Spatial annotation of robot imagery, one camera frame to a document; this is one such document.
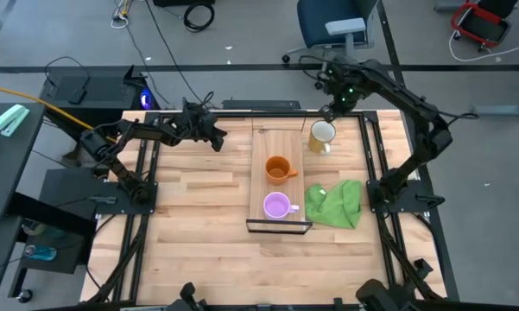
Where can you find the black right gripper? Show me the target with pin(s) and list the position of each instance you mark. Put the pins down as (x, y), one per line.
(343, 88)

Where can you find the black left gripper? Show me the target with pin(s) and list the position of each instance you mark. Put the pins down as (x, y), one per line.
(196, 123)

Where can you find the large yellow mug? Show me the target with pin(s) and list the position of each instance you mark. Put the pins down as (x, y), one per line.
(321, 136)

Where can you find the medium orange mug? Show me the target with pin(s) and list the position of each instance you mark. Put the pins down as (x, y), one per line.
(277, 169)

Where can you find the small pink mug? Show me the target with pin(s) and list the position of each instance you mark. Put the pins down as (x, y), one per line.
(276, 206)

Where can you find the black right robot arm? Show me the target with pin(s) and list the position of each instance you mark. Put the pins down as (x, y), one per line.
(432, 129)

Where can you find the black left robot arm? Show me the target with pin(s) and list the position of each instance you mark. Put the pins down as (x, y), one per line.
(112, 142)

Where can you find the black-framed wooden shelf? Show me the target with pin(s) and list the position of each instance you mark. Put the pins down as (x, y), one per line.
(280, 147)

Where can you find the black power strip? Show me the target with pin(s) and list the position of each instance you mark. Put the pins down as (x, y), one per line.
(261, 105)

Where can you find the green microfibre cloth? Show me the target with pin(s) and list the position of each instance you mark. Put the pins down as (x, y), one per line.
(334, 205)

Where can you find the blue office chair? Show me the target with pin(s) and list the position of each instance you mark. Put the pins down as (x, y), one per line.
(328, 21)

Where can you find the black computer tower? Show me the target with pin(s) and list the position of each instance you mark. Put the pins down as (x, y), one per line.
(177, 2)
(99, 97)

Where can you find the black side table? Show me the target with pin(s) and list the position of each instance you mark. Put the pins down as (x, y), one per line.
(65, 190)

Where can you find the red-framed black cart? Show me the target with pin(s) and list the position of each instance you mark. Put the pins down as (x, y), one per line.
(481, 23)

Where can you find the mint green stapler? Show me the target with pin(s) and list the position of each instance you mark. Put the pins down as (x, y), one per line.
(10, 118)

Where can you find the blue water bottle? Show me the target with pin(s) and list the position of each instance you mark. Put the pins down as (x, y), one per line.
(41, 252)

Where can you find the black desk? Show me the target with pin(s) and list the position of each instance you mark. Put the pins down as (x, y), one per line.
(8, 173)

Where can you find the black aluminium table frame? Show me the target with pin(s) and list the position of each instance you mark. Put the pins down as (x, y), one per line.
(373, 147)

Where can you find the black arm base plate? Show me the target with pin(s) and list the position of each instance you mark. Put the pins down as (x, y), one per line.
(112, 203)
(414, 201)

